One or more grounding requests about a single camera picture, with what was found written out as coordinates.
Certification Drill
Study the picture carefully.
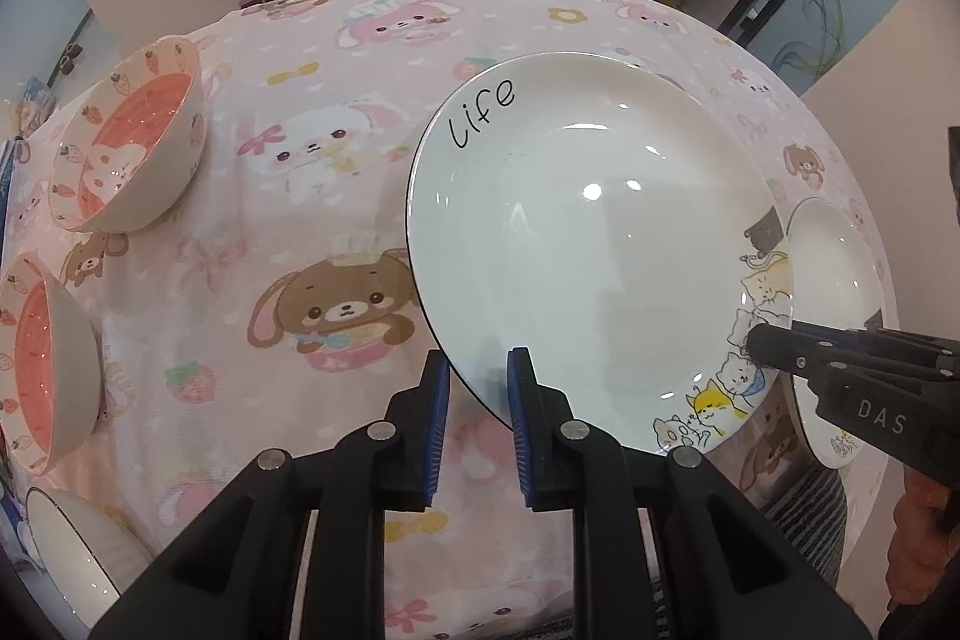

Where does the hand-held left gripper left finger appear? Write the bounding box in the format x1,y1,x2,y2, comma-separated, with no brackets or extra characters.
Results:
88,347,452,640

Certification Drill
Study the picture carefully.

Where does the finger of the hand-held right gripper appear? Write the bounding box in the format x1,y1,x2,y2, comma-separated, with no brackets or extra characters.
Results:
791,320,960,357
748,323,960,390

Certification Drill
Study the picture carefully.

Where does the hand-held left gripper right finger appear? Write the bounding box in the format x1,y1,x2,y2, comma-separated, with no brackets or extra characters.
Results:
507,346,875,640

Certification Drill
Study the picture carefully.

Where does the white dark-rimmed plate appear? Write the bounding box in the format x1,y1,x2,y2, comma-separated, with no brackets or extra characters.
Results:
22,486,155,618

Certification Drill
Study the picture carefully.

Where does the pink strawberry print bowl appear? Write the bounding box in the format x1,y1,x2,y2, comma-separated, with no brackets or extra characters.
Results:
47,34,207,234
0,251,102,477

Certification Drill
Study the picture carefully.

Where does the person's right hand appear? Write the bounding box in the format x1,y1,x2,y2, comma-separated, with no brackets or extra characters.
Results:
896,460,960,607

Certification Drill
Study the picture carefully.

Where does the striped grey garment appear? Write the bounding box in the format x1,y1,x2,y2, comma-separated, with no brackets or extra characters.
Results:
756,460,850,590

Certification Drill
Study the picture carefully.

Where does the pink cartoon print tablecloth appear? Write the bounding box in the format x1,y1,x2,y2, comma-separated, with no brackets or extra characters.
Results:
0,0,901,640

